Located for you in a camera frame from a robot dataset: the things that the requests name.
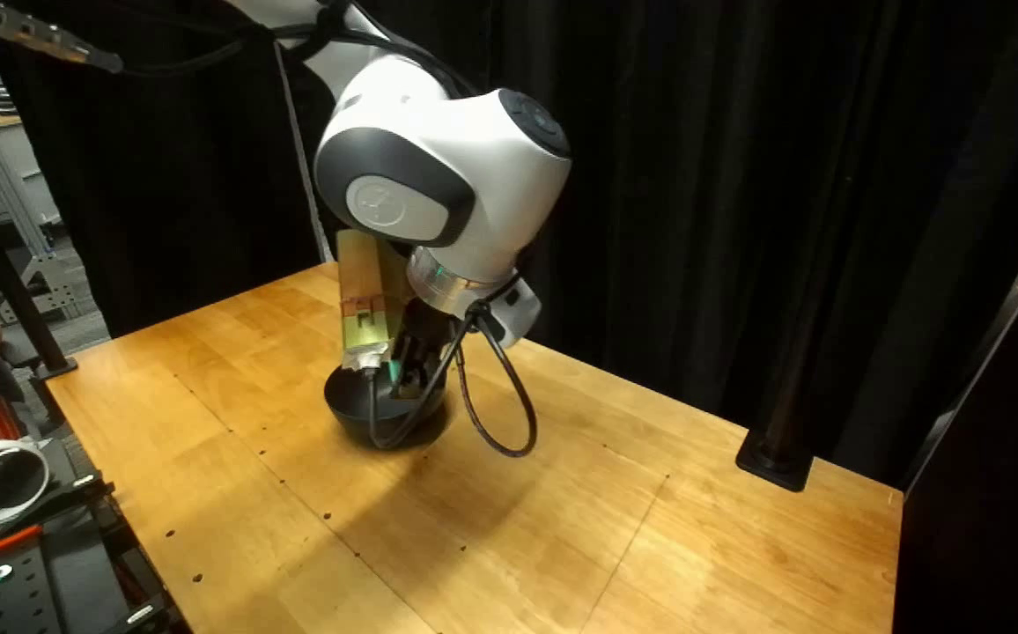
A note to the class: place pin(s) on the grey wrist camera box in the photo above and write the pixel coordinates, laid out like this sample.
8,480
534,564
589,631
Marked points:
514,310

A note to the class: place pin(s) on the grey metal rack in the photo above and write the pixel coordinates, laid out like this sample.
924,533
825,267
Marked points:
0,214

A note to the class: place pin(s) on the silver diagonal pole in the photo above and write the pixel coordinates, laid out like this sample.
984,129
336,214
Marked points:
1003,318

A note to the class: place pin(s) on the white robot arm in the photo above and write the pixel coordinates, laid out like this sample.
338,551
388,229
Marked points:
442,153

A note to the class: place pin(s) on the black cabinet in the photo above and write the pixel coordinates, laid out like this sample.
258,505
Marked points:
988,471

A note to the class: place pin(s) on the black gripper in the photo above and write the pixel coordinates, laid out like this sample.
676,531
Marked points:
431,328

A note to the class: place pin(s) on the metal overhead bar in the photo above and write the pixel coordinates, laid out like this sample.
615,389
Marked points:
42,38

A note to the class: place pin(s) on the black curtain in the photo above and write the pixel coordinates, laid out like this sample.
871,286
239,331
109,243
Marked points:
765,178

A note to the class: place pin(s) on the black bowl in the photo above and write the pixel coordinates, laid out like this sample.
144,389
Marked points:
385,412

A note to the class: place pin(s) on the black pegboard side table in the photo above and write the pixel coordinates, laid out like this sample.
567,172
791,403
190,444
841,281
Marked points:
42,564

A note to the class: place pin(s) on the small green block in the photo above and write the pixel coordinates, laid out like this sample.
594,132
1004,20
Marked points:
393,374

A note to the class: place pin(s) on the black post with base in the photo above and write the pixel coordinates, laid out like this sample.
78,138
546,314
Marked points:
779,389

